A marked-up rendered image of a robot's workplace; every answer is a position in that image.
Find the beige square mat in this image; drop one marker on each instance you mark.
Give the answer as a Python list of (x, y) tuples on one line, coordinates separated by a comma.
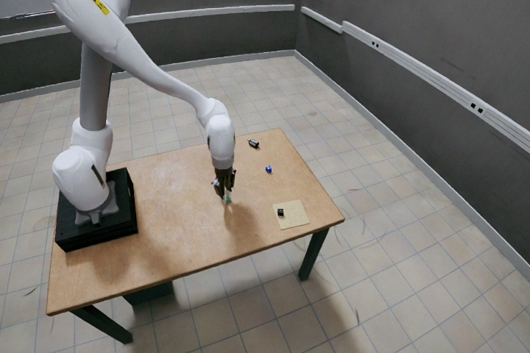
[(294, 214)]

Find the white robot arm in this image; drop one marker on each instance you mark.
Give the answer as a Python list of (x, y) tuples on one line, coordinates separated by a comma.
[(80, 176)]

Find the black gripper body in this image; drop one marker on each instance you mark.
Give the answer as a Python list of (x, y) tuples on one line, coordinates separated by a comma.
[(223, 173)]

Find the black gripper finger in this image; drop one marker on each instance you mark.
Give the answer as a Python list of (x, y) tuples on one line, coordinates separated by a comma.
[(220, 190), (230, 183)]

